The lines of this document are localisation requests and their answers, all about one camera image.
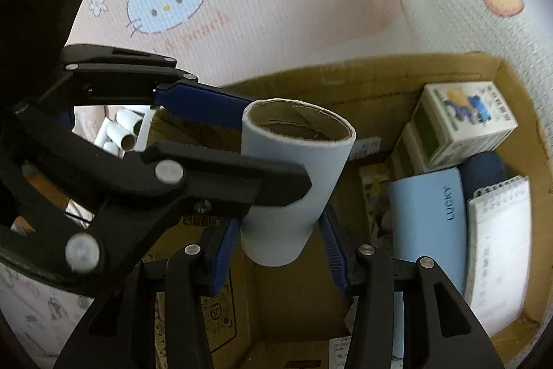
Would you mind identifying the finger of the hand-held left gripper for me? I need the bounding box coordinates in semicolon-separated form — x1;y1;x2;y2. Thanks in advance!
0;112;312;298
15;44;256;132

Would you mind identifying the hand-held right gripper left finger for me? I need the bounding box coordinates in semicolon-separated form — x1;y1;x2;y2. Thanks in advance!
54;218;243;369

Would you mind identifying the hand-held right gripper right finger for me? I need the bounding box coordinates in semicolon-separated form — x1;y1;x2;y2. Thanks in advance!
320;211;506;369

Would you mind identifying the white cardboard tube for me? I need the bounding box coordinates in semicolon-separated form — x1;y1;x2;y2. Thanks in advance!
240;98;357;267

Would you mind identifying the brown cardboard box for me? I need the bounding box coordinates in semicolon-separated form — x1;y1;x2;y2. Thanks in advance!
149;51;551;369

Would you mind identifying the pile of white paper tubes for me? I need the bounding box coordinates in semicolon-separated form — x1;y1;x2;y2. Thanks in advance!
93;105;152;156

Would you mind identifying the clear plastic wrapper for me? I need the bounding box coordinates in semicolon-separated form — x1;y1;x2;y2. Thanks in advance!
358;164;396;240

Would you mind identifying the white shipping label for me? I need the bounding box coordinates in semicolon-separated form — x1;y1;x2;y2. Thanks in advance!
350;138;383;162

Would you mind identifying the white spiral notebook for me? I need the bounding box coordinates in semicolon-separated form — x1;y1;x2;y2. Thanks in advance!
464;174;533;337

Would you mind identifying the dark blue cylinder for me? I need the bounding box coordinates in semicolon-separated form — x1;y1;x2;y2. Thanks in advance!
458;151;507;197

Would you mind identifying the white cartoon milk carton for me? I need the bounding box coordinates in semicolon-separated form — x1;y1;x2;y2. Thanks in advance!
421;81;519;173

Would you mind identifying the white printed bedsheet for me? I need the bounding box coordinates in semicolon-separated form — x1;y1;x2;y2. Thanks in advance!
0;261;93;361

